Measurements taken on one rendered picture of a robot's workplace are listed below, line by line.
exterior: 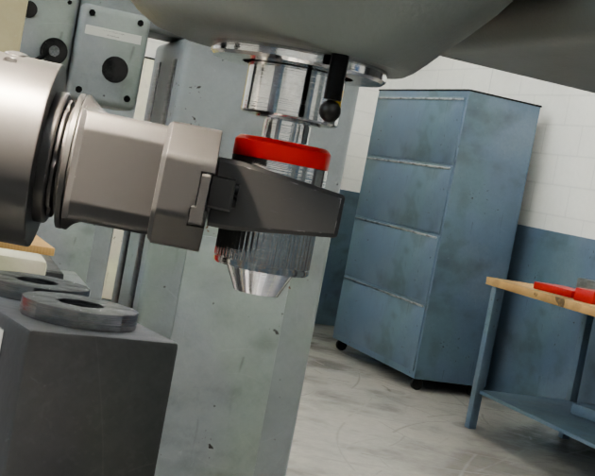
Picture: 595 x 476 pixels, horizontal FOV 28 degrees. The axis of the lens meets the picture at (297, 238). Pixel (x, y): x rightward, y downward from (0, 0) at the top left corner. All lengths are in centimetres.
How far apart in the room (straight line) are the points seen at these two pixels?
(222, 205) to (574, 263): 715
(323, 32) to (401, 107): 812
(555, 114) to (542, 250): 93
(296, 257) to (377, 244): 804
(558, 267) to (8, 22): 589
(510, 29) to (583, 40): 5
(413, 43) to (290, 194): 9
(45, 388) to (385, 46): 44
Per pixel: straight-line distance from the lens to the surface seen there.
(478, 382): 694
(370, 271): 863
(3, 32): 228
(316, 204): 54
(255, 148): 55
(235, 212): 54
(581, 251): 762
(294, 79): 55
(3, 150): 53
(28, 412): 87
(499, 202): 797
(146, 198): 53
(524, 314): 805
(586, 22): 56
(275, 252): 55
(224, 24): 52
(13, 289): 98
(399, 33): 53
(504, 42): 63
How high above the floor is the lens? 125
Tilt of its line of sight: 3 degrees down
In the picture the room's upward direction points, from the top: 11 degrees clockwise
